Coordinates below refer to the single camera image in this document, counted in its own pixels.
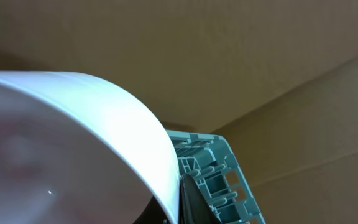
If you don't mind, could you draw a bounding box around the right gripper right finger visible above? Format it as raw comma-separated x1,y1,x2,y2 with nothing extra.
180,174,221,224

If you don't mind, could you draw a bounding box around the grey dishwasher rack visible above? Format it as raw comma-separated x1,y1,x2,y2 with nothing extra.
167,130,265,224

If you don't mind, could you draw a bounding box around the small white bowl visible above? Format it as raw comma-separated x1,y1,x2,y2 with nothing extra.
0,71,180,223

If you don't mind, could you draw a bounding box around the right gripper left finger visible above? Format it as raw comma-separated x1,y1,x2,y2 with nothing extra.
133,197,167,224

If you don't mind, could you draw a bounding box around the cardboard backdrop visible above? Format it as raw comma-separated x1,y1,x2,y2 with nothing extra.
0,0,358,223

